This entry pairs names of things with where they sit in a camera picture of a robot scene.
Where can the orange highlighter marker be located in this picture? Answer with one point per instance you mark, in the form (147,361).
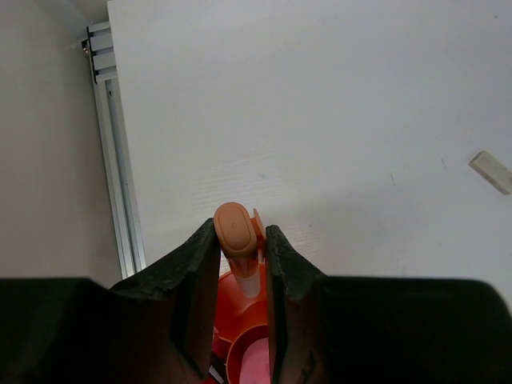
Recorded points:
(242,240)

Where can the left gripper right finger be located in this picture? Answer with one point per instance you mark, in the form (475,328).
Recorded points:
(337,329)

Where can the beige eraser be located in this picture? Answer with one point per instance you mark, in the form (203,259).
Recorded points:
(488,167)

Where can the aluminium left rail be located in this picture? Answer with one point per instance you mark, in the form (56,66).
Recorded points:
(99,46)

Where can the orange round pen holder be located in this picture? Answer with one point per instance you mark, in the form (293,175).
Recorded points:
(239,321)

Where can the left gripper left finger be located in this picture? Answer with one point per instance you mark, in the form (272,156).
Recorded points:
(156,326)

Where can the pink round container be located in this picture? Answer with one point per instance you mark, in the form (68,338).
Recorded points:
(255,365)

